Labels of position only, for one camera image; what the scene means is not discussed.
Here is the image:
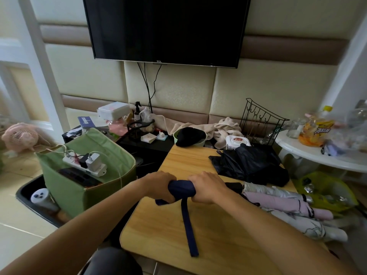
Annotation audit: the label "person's left hand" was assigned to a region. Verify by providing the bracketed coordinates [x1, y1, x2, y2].
[142, 171, 177, 204]

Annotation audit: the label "person's right hand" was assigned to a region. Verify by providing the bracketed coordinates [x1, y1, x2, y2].
[188, 171, 230, 205]

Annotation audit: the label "navy blue umbrella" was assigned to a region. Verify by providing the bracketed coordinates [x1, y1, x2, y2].
[155, 180, 245, 258]

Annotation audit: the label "person's right forearm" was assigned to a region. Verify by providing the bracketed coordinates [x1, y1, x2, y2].
[216, 189, 360, 275]

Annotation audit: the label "person's left forearm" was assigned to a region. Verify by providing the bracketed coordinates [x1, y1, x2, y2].
[0, 179, 149, 275]

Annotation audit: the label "black low cabinet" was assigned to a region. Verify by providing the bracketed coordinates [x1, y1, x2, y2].
[62, 125, 175, 179]

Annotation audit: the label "black cloth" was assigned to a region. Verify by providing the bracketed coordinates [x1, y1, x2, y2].
[175, 127, 206, 147]

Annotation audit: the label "black plastic bag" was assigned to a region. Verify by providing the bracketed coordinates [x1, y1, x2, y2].
[209, 143, 290, 188]

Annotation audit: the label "white wet wipes pack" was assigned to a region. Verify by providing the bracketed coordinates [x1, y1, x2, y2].
[225, 136, 251, 150]

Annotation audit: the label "beige towel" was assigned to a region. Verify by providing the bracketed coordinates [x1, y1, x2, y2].
[151, 114, 245, 149]

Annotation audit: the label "black round metal holder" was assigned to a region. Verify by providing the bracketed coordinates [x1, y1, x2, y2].
[127, 119, 155, 141]

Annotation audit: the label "pink packet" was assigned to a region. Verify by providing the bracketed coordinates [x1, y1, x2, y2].
[107, 120, 128, 137]

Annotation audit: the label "silver folded umbrella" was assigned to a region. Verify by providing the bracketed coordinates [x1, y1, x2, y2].
[242, 182, 314, 204]

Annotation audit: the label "green fabric storage bag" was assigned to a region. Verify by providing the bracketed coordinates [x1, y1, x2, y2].
[36, 128, 137, 219]

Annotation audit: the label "white charger plug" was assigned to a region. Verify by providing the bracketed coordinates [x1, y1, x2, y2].
[86, 153, 101, 171]

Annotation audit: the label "white plastic box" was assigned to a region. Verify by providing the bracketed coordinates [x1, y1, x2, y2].
[97, 102, 131, 121]

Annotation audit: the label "pink folded umbrella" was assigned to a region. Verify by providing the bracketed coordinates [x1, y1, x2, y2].
[244, 192, 334, 221]

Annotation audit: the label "white power strip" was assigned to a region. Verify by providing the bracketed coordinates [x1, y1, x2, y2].
[63, 155, 108, 177]

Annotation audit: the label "blue and white box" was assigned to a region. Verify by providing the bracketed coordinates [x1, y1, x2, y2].
[77, 116, 110, 131]

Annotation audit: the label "person's dark clothed knee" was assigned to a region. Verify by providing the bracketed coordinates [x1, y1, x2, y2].
[83, 247, 143, 275]

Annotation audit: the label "clear glass jar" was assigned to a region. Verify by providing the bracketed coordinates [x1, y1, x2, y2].
[286, 118, 306, 139]

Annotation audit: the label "white patterned folded umbrella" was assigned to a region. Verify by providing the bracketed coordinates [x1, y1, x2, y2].
[262, 208, 348, 243]

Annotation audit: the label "white round table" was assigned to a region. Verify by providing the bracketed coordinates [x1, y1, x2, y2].
[274, 130, 367, 174]

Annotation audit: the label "orange snack bag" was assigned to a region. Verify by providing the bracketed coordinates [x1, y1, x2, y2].
[298, 106, 335, 147]

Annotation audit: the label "white round device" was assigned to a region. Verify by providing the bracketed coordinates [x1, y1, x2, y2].
[30, 188, 60, 212]

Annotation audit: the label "yellow-green plastic bag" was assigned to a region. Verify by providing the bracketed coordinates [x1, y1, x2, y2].
[292, 171, 359, 213]

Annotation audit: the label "black plastic tray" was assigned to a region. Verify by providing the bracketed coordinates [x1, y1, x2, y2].
[16, 174, 67, 228]

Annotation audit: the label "pink desk fan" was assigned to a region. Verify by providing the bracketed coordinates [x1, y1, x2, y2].
[1, 123, 40, 154]

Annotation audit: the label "clear plastic bag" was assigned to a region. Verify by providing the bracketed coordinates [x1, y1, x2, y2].
[322, 99, 367, 157]

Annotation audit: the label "white charging cable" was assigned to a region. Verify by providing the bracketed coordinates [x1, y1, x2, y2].
[47, 144, 124, 189]

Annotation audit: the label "black wire rack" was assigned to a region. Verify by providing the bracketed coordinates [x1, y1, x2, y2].
[239, 98, 290, 146]

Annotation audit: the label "black television cables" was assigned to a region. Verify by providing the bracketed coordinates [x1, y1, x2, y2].
[137, 62, 163, 114]

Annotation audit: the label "black wall television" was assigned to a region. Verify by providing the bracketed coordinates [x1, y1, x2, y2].
[82, 0, 252, 69]

